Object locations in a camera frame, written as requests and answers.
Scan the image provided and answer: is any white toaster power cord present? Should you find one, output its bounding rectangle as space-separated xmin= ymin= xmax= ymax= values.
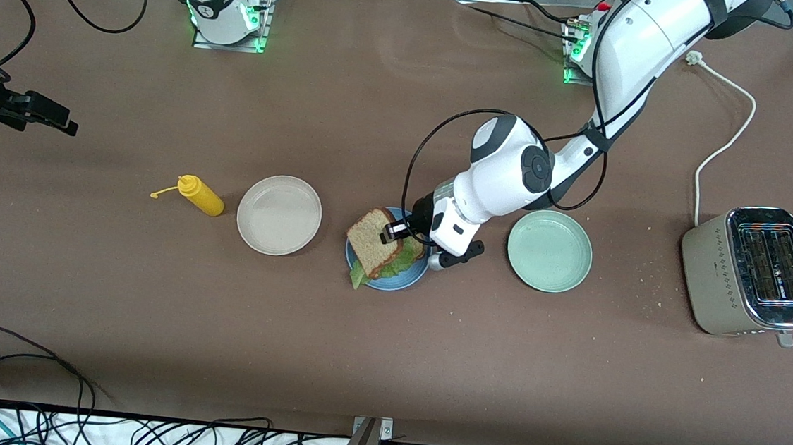
xmin=672 ymin=50 xmax=761 ymax=232

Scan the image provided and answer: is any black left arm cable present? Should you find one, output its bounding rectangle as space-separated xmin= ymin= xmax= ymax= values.
xmin=398 ymin=101 xmax=612 ymax=262

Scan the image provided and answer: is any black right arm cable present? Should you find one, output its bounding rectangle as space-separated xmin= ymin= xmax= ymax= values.
xmin=0 ymin=0 xmax=150 ymax=81

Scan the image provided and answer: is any green lettuce leaf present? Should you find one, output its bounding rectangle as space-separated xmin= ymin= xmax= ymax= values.
xmin=348 ymin=236 xmax=425 ymax=295

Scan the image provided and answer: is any blue round plate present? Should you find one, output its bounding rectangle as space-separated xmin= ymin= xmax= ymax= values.
xmin=342 ymin=203 xmax=436 ymax=295

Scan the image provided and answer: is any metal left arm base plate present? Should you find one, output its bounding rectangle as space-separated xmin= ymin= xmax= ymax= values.
xmin=559 ymin=20 xmax=600 ymax=89

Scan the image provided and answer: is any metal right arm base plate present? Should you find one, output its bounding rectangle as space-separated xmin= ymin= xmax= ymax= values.
xmin=192 ymin=0 xmax=274 ymax=55

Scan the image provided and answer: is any brown bread slice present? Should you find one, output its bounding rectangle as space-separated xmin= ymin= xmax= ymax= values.
xmin=343 ymin=205 xmax=405 ymax=281
xmin=368 ymin=233 xmax=428 ymax=284

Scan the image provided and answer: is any black arm base cable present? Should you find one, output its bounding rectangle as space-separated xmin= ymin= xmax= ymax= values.
xmin=447 ymin=0 xmax=584 ymax=45

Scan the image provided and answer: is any yellow mustard squeeze bottle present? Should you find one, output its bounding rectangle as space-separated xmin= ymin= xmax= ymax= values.
xmin=148 ymin=172 xmax=227 ymax=218

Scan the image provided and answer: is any small metal table bracket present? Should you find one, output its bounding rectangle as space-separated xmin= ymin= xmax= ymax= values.
xmin=351 ymin=415 xmax=394 ymax=442

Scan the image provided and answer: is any beige chrome toaster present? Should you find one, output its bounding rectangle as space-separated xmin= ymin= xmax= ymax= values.
xmin=673 ymin=201 xmax=793 ymax=349

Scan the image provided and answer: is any green round plate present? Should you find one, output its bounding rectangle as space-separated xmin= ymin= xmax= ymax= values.
xmin=503 ymin=207 xmax=596 ymax=295

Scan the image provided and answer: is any beige round plate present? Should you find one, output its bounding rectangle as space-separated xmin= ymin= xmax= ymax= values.
xmin=234 ymin=172 xmax=325 ymax=260

